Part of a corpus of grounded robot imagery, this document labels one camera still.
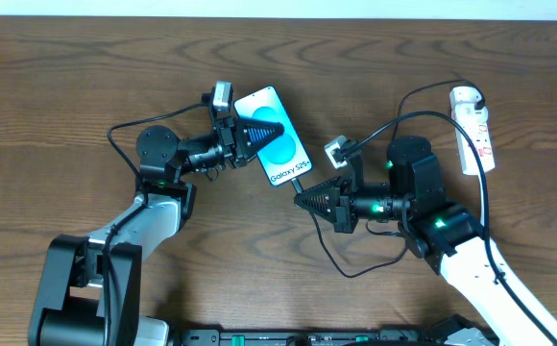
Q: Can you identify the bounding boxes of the black charger cable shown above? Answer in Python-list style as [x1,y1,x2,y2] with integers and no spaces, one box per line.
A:
[289,79,487,280]

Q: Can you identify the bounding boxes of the blue smartphone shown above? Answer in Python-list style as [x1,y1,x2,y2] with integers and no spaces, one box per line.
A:
[232,85,314,187]

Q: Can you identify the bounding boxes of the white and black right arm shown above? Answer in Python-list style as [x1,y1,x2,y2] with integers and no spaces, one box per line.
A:
[294,136,557,345]

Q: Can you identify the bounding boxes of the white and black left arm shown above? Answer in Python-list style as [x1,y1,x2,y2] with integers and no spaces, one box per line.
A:
[28,117,284,345]

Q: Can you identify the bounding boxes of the white power strip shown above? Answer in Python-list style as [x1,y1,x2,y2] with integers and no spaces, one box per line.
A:
[449,86,496,176]

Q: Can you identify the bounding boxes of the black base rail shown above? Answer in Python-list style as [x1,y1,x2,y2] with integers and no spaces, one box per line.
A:
[177,314,500,346]

